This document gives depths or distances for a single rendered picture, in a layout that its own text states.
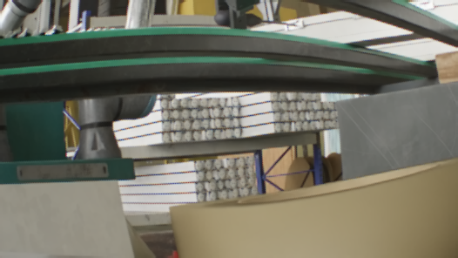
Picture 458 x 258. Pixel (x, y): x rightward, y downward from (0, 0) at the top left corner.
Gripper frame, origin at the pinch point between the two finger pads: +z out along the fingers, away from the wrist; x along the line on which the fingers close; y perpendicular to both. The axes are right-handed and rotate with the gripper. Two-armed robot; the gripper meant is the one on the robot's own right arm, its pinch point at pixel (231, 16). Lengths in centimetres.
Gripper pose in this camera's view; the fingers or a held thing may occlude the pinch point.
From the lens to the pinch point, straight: 134.7
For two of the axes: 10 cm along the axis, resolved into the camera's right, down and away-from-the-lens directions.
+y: 8.4, -4.8, 2.7
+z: 0.6, 5.7, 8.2
